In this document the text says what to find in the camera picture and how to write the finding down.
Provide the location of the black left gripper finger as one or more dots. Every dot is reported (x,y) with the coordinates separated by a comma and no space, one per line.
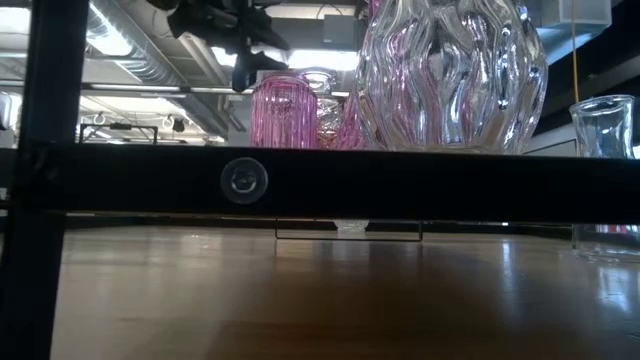
(267,59)
(245,72)

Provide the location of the pink ribbed glass vase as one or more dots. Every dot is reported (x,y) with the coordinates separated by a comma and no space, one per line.
(282,115)

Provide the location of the pink round glass vase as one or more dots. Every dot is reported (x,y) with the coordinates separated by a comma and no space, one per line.
(352,132)

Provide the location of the clear wavy glass vase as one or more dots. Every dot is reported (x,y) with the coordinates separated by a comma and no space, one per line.
(602,127)
(450,75)

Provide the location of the clear ribbed arch glass vase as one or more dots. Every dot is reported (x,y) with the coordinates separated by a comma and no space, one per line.
(351,226)

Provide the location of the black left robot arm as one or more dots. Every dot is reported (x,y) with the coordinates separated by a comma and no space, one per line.
(162,4)

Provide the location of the silver shelf bolt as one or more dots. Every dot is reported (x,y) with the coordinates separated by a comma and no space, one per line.
(244,180)

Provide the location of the grey ceiling junction box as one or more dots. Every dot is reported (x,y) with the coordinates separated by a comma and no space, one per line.
(341,30)

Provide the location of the long ceiling light strip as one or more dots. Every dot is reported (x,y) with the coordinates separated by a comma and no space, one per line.
(135,88)

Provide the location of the translucent white ceiling box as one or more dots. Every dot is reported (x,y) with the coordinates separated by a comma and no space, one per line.
(585,11)

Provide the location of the black background stand frame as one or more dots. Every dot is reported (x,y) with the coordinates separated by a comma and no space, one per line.
(120,127)

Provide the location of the wooden shelf with black frame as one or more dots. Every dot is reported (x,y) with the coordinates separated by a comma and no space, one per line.
(400,185)

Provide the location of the large silver ventilation duct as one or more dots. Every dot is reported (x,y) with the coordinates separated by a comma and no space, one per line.
(555,45)

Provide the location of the black aluminium table frame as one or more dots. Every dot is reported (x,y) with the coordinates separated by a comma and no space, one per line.
(500,230)

